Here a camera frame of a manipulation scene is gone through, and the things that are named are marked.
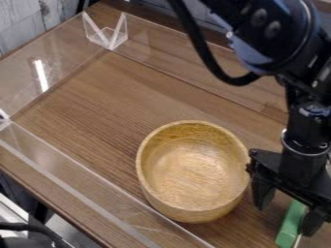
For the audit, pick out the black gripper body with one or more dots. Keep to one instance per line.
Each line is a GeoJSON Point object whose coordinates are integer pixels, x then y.
{"type": "Point", "coordinates": [298, 173]}

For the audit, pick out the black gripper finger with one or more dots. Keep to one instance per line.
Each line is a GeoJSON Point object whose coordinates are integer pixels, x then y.
{"type": "Point", "coordinates": [263, 191]}
{"type": "Point", "coordinates": [313, 221]}

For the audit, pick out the green rectangular block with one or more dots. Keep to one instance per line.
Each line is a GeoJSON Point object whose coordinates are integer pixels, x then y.
{"type": "Point", "coordinates": [289, 234]}

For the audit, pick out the brown wooden bowl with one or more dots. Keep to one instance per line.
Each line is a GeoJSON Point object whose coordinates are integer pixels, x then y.
{"type": "Point", "coordinates": [191, 169]}

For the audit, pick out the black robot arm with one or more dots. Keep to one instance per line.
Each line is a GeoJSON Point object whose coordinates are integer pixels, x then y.
{"type": "Point", "coordinates": [279, 41]}

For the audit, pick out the clear acrylic tray walls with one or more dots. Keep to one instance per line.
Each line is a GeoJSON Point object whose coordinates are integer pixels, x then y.
{"type": "Point", "coordinates": [86, 128]}

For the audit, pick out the clear acrylic corner bracket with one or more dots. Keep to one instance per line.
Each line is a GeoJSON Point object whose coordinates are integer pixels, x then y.
{"type": "Point", "coordinates": [107, 37]}

